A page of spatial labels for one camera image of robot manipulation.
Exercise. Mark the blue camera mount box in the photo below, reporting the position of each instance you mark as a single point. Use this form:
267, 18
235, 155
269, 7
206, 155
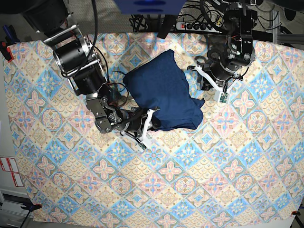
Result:
169, 7

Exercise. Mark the red white label stickers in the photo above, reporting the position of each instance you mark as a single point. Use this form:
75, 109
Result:
9, 165

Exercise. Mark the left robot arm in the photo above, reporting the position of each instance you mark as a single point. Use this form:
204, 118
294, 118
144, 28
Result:
238, 22

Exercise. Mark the blue long-sleeve T-shirt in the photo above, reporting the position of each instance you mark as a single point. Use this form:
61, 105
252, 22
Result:
161, 83

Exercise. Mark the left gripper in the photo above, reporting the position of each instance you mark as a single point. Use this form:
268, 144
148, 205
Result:
219, 77

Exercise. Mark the patterned tile tablecloth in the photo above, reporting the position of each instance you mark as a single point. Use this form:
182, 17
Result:
244, 164

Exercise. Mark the black clamp lower left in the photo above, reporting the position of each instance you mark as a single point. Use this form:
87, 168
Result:
30, 207

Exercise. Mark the red black clamp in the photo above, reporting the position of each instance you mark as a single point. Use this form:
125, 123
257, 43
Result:
6, 51

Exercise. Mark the black support post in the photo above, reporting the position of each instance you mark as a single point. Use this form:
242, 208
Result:
167, 24

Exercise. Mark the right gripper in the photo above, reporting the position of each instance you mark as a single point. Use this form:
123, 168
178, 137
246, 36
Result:
137, 121

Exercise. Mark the black clamp lower right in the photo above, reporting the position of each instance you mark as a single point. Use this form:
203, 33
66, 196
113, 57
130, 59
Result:
296, 213

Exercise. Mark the white power strip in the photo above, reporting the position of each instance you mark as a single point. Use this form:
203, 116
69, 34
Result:
195, 27

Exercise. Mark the blue clamp upper left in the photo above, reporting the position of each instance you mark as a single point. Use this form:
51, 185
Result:
11, 36

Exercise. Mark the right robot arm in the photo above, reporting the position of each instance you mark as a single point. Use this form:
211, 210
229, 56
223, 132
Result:
80, 61

